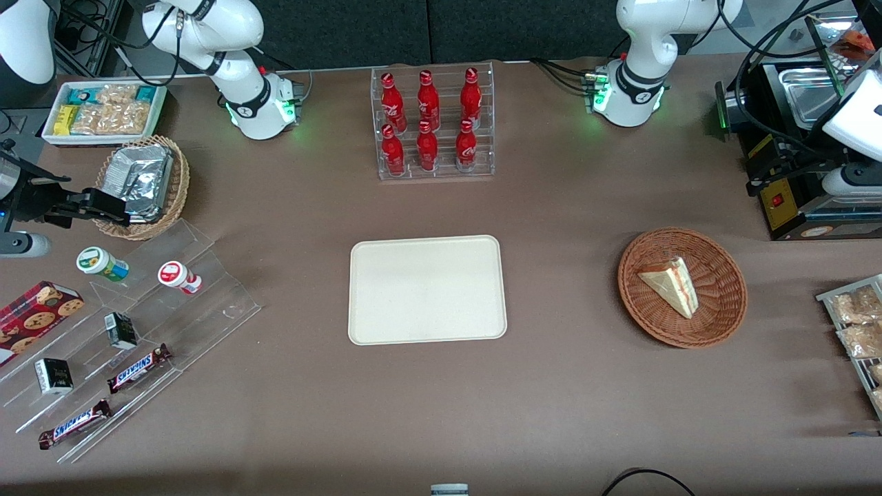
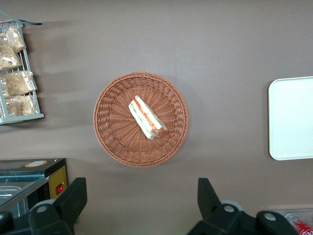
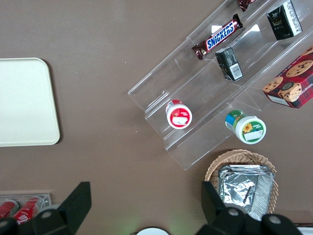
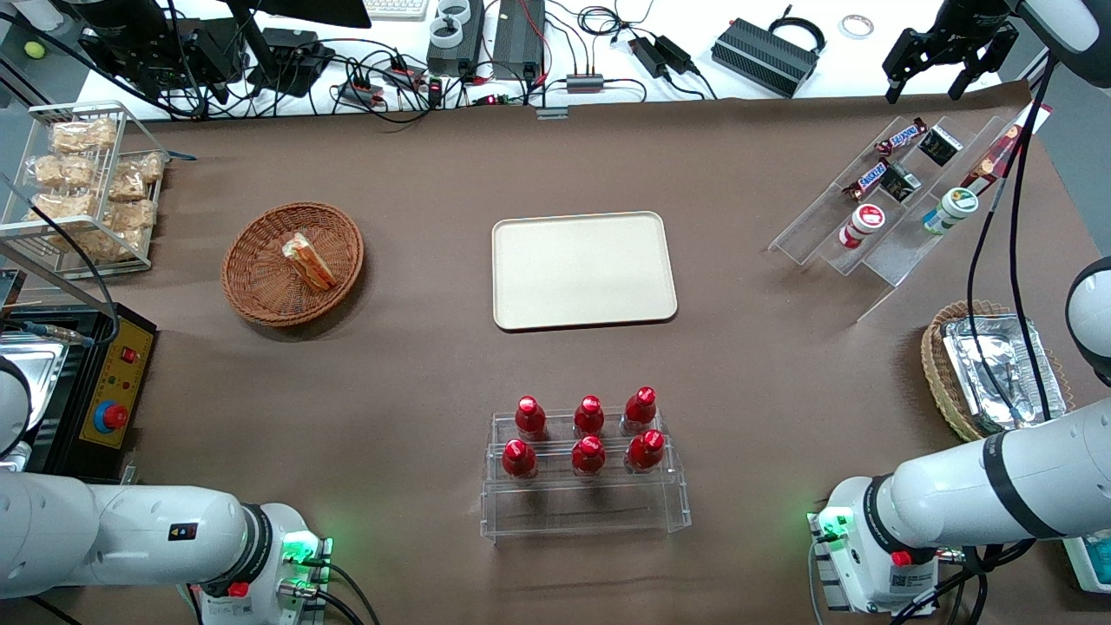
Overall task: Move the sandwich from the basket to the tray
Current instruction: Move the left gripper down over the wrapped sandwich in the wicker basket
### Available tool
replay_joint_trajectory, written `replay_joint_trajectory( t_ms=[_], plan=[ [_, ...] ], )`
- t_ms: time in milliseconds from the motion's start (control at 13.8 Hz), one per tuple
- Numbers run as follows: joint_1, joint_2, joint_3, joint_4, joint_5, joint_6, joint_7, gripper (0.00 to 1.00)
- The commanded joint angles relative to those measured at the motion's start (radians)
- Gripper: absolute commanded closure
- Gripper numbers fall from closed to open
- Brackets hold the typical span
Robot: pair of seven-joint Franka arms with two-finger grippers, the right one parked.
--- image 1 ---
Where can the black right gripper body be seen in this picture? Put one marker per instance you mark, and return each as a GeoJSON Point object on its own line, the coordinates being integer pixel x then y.
{"type": "Point", "coordinates": [33, 196]}

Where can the triangular sandwich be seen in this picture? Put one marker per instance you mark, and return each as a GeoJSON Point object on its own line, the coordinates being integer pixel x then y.
{"type": "Point", "coordinates": [672, 286]}

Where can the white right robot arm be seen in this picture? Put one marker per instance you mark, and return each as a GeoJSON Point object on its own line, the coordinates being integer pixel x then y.
{"type": "Point", "coordinates": [241, 103]}

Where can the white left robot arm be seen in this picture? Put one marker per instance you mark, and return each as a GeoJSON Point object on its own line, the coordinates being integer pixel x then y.
{"type": "Point", "coordinates": [637, 41]}

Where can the light wicker basket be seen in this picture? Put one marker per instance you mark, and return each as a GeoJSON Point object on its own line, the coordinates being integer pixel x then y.
{"type": "Point", "coordinates": [178, 186]}

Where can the white snack tray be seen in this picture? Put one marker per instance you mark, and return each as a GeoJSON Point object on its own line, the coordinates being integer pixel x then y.
{"type": "Point", "coordinates": [160, 110]}

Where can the brown wicker basket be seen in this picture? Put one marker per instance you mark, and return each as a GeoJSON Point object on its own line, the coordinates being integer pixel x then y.
{"type": "Point", "coordinates": [716, 313]}

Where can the cream plastic tray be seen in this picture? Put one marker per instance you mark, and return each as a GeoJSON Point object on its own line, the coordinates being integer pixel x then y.
{"type": "Point", "coordinates": [427, 289]}

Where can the black food warmer cabinet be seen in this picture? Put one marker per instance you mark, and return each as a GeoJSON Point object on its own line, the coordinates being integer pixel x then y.
{"type": "Point", "coordinates": [792, 213]}

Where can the aluminium foil container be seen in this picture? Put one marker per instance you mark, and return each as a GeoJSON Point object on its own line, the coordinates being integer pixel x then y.
{"type": "Point", "coordinates": [141, 179]}

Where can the green lid yogurt cup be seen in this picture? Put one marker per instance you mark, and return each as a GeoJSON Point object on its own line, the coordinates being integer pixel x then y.
{"type": "Point", "coordinates": [96, 262]}

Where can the steel food pan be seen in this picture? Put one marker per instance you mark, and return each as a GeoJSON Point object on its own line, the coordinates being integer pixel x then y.
{"type": "Point", "coordinates": [803, 96]}

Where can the yellow snack packet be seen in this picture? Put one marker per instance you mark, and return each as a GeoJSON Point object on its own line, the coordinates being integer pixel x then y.
{"type": "Point", "coordinates": [66, 120]}

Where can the clear nut snack bag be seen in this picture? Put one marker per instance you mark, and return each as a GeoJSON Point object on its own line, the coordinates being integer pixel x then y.
{"type": "Point", "coordinates": [114, 118]}
{"type": "Point", "coordinates": [117, 94]}

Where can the red lid yogurt cup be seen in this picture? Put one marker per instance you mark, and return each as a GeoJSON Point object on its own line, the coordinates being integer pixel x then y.
{"type": "Point", "coordinates": [173, 274]}

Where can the red tartan cookie box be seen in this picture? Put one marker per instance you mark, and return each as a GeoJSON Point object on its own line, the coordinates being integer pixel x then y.
{"type": "Point", "coordinates": [34, 317]}

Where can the teal snack packet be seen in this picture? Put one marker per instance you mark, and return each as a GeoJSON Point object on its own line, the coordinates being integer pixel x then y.
{"type": "Point", "coordinates": [145, 94]}
{"type": "Point", "coordinates": [81, 96]}

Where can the orange fried food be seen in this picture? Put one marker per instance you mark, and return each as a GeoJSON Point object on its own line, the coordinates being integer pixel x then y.
{"type": "Point", "coordinates": [858, 43]}

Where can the black small carton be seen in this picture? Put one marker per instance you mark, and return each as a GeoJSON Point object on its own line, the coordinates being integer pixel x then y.
{"type": "Point", "coordinates": [120, 332]}
{"type": "Point", "coordinates": [54, 376]}

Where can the clear acrylic stepped display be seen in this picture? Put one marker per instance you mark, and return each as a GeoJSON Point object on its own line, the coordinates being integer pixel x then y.
{"type": "Point", "coordinates": [207, 303]}

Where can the clear cracker snack bag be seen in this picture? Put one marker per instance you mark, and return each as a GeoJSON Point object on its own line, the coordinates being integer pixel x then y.
{"type": "Point", "coordinates": [865, 341]}
{"type": "Point", "coordinates": [876, 373]}
{"type": "Point", "coordinates": [878, 398]}
{"type": "Point", "coordinates": [858, 304]}

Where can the black equipment rack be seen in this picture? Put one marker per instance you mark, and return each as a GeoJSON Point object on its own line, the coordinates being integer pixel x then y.
{"type": "Point", "coordinates": [89, 41]}

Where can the brown snickers bar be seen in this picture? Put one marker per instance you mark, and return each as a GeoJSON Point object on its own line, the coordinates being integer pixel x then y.
{"type": "Point", "coordinates": [74, 424]}
{"type": "Point", "coordinates": [138, 368]}

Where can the red cola bottle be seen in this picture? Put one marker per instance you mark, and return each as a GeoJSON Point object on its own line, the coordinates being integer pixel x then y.
{"type": "Point", "coordinates": [471, 96]}
{"type": "Point", "coordinates": [393, 103]}
{"type": "Point", "coordinates": [427, 148]}
{"type": "Point", "coordinates": [393, 151]}
{"type": "Point", "coordinates": [428, 100]}
{"type": "Point", "coordinates": [466, 146]}

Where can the clear acrylic bottle rack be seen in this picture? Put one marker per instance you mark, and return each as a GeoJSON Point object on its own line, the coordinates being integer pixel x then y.
{"type": "Point", "coordinates": [433, 176]}

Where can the grey white device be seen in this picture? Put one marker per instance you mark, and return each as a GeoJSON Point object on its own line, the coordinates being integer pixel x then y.
{"type": "Point", "coordinates": [449, 490]}

